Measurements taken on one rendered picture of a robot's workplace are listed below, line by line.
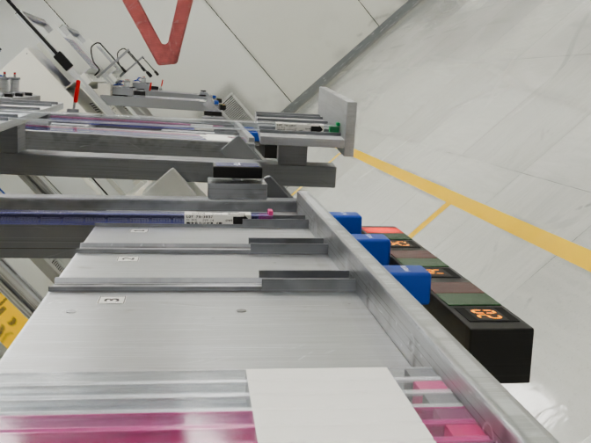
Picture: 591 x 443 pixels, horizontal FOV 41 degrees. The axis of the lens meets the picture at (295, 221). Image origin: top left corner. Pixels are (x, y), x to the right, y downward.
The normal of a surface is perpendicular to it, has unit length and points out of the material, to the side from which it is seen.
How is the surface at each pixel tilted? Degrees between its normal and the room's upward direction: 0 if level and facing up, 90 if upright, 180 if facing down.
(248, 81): 90
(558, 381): 0
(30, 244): 90
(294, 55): 90
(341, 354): 42
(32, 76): 90
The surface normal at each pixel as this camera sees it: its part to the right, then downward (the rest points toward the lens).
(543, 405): -0.65, -0.73
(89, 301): 0.03, -0.99
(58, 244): 0.12, 0.18
